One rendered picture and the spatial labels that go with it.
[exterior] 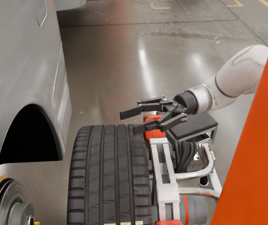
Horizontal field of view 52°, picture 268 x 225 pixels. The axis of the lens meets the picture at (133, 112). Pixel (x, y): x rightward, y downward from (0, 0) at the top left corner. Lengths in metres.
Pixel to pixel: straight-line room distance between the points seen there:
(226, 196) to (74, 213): 0.64
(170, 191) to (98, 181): 0.21
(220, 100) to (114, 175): 0.41
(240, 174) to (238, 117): 2.81
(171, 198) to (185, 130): 1.38
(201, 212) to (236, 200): 0.92
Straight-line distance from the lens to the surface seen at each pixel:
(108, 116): 2.80
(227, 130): 2.78
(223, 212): 0.20
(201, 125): 2.25
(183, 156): 1.06
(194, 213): 1.08
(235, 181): 0.17
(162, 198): 0.84
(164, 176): 0.92
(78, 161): 0.84
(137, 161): 0.83
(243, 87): 0.86
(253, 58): 0.81
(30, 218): 1.13
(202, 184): 1.32
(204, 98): 0.90
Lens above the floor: 1.81
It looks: 40 degrees down
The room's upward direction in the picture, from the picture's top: straight up
